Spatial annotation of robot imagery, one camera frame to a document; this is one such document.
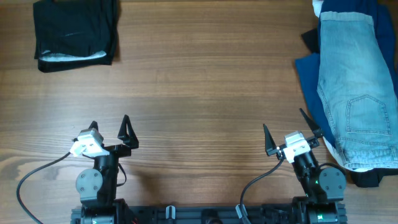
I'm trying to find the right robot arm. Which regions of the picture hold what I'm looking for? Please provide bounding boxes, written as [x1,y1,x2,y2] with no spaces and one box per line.
[261,111,348,224]

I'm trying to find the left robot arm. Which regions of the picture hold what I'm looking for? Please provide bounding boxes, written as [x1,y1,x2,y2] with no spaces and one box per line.
[70,115,139,224]

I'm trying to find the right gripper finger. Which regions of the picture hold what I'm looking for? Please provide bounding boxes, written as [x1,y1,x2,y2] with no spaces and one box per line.
[263,124,280,156]
[299,108,323,138]

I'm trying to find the folded black garment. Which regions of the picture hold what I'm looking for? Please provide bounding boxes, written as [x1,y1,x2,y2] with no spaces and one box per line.
[32,0,120,73]

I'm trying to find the light blue denim shorts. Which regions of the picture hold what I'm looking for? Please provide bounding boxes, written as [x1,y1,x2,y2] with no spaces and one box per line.
[317,11,397,170]

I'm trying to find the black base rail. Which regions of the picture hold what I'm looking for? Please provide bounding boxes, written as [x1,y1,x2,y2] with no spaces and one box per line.
[70,203,348,224]

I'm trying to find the left black cable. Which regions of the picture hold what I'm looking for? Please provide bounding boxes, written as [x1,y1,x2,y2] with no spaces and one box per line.
[16,151,73,224]

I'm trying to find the dark blue garment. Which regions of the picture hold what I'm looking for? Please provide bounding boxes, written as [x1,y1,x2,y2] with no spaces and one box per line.
[295,0,397,146]

